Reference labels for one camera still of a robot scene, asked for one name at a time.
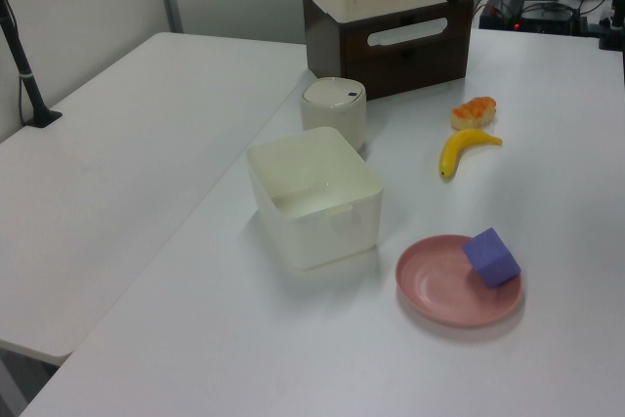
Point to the purple foam cube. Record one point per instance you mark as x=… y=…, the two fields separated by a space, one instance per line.
x=490 y=256

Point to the black electronics box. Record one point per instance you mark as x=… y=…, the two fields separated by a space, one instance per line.
x=542 y=19

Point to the dark brown drawer box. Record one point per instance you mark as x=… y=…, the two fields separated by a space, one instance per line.
x=410 y=60

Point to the orange toy bread roll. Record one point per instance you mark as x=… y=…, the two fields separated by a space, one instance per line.
x=473 y=112

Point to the yellow toy banana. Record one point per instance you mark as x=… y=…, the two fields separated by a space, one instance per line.
x=459 y=148

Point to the small beige lidded trash can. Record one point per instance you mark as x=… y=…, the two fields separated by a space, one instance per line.
x=334 y=109

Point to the white open plastic bin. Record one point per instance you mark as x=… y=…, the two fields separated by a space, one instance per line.
x=317 y=221

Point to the pink plate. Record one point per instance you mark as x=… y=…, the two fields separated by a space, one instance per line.
x=439 y=290

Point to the black table clamp mount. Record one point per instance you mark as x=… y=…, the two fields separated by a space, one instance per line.
x=612 y=26

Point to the black camera stand pole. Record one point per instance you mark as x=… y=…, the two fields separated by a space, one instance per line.
x=24 y=75

